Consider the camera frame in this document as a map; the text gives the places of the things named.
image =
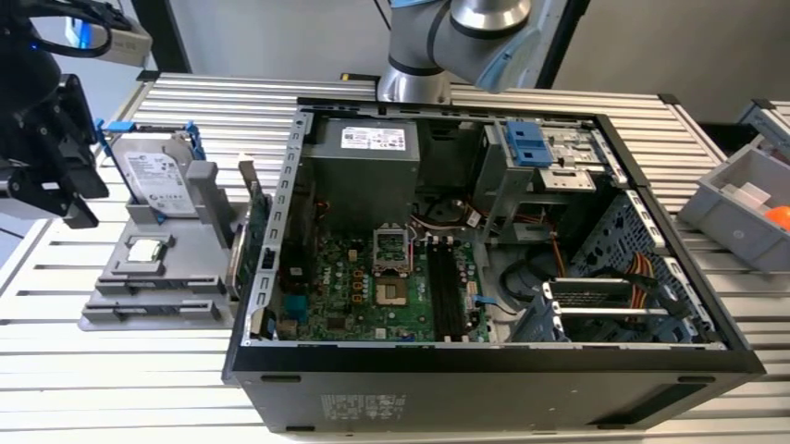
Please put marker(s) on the green motherboard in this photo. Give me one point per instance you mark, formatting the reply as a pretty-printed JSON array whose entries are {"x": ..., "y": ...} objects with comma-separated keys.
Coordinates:
[{"x": 337, "y": 300}]

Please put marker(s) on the RAM stick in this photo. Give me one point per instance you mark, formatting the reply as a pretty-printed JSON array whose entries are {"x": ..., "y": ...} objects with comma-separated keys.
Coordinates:
[
  {"x": 167, "y": 279},
  {"x": 161, "y": 305}
]

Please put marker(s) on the metal disk bay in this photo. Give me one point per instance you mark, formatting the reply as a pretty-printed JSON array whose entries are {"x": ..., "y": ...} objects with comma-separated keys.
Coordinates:
[{"x": 612, "y": 312}]

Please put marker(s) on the black metal post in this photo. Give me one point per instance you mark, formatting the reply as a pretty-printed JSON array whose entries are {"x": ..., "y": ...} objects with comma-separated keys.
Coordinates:
[
  {"x": 170, "y": 37},
  {"x": 568, "y": 46}
]

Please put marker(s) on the black open PC case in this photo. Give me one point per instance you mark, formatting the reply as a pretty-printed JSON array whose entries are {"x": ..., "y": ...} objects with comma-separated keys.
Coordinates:
[{"x": 433, "y": 398}]

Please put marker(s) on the orange ball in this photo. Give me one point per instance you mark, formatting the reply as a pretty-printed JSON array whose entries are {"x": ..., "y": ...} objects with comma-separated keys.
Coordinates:
[{"x": 778, "y": 217}]

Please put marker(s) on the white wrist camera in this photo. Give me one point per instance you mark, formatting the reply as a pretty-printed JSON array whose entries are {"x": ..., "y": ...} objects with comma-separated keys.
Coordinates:
[{"x": 126, "y": 46}]

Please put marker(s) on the hard disk in blue carrier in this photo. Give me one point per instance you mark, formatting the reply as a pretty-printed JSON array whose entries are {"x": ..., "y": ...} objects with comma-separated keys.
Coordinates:
[{"x": 154, "y": 180}]

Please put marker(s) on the small yellow black clip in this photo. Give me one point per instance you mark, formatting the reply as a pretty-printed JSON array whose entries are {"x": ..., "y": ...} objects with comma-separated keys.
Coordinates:
[{"x": 347, "y": 77}]

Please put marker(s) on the grey parts rack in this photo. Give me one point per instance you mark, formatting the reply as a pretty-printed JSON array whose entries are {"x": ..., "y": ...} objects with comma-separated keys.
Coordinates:
[{"x": 186, "y": 250}]

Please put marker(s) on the silver CPU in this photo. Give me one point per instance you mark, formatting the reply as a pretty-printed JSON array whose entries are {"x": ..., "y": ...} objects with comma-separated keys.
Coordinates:
[{"x": 145, "y": 250}]

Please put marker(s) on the grey power supply unit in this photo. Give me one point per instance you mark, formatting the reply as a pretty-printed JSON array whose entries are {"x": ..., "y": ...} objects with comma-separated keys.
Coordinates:
[{"x": 358, "y": 185}]

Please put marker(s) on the black table corner cap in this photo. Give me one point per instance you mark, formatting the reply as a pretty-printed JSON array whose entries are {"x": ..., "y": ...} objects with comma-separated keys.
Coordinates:
[
  {"x": 669, "y": 99},
  {"x": 149, "y": 76},
  {"x": 762, "y": 103}
]

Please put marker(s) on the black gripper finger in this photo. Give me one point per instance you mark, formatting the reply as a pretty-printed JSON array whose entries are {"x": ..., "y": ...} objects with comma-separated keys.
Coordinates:
[
  {"x": 77, "y": 129},
  {"x": 62, "y": 194}
]

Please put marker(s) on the grey plastic bin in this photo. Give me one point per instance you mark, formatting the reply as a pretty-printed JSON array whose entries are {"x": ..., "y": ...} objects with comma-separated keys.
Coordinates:
[{"x": 729, "y": 231}]

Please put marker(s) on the white block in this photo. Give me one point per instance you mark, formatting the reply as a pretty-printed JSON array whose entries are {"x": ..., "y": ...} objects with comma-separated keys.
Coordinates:
[{"x": 746, "y": 194}]

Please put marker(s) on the green graphics card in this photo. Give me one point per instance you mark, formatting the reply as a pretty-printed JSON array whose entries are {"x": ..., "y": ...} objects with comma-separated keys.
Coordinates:
[{"x": 257, "y": 222}]

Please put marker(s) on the blue plastic drive latch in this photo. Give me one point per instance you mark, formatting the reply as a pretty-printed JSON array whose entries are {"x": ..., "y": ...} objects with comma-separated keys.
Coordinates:
[{"x": 528, "y": 143}]

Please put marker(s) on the teal board connector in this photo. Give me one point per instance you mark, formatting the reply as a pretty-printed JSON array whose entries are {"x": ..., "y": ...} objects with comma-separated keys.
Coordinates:
[{"x": 297, "y": 307}]

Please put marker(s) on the small silver side camera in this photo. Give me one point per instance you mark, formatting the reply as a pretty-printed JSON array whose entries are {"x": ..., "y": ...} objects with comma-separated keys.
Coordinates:
[{"x": 19, "y": 201}]

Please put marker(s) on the black RAM slot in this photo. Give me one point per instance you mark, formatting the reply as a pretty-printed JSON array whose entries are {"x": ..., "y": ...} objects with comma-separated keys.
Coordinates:
[
  {"x": 450, "y": 287},
  {"x": 436, "y": 287},
  {"x": 457, "y": 287},
  {"x": 444, "y": 287}
]

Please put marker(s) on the CPU socket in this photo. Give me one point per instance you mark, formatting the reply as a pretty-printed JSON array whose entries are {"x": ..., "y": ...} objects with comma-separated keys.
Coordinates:
[{"x": 391, "y": 291}]

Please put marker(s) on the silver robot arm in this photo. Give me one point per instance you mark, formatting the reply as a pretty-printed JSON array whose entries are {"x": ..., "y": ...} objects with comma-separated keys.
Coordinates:
[{"x": 419, "y": 41}]

